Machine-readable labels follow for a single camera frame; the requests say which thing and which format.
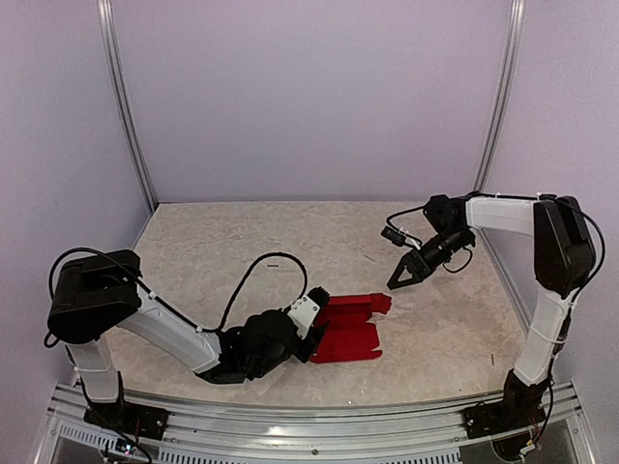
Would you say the front aluminium rail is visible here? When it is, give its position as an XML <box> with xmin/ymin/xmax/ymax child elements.
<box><xmin>26</xmin><ymin>383</ymin><xmax>602</xmax><ymax>463</ymax></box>

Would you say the red paper box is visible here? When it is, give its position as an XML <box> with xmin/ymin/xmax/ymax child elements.
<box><xmin>310</xmin><ymin>293</ymin><xmax>392</xmax><ymax>363</ymax></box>

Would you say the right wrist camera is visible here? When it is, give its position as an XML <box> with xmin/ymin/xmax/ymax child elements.
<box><xmin>381</xmin><ymin>225</ymin><xmax>422</xmax><ymax>249</ymax></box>

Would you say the left aluminium frame post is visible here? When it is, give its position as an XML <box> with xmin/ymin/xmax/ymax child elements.
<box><xmin>96</xmin><ymin>0</ymin><xmax>159</xmax><ymax>215</ymax></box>

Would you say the aluminium frame post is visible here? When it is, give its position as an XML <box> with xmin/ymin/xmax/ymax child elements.
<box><xmin>96</xmin><ymin>0</ymin><xmax>159</xmax><ymax>215</ymax></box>
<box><xmin>472</xmin><ymin>0</ymin><xmax>526</xmax><ymax>191</ymax></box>

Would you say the right aluminium frame post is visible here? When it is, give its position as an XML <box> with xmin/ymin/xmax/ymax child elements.
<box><xmin>472</xmin><ymin>0</ymin><xmax>526</xmax><ymax>191</ymax></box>

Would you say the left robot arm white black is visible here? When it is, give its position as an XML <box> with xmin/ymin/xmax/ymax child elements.
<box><xmin>44</xmin><ymin>247</ymin><xmax>330</xmax><ymax>430</ymax></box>

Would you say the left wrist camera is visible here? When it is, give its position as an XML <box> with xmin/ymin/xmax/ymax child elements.
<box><xmin>286</xmin><ymin>286</ymin><xmax>330</xmax><ymax>339</ymax></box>

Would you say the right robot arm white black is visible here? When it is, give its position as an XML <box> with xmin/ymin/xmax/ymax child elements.
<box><xmin>387</xmin><ymin>192</ymin><xmax>596</xmax><ymax>388</ymax></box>

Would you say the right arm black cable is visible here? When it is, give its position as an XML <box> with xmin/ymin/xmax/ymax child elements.
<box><xmin>384</xmin><ymin>192</ymin><xmax>606</xmax><ymax>436</ymax></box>

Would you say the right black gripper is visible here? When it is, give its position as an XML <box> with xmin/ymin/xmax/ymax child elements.
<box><xmin>388</xmin><ymin>228</ymin><xmax>471</xmax><ymax>288</ymax></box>

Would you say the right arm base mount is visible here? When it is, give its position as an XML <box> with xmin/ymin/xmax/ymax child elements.
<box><xmin>461</xmin><ymin>401</ymin><xmax>546</xmax><ymax>439</ymax></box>

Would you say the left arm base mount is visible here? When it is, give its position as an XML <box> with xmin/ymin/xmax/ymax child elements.
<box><xmin>84</xmin><ymin>403</ymin><xmax>169</xmax><ymax>440</ymax></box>

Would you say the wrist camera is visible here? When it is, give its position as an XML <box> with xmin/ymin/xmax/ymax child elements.
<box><xmin>381</xmin><ymin>225</ymin><xmax>422</xmax><ymax>249</ymax></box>
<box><xmin>286</xmin><ymin>286</ymin><xmax>330</xmax><ymax>339</ymax></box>

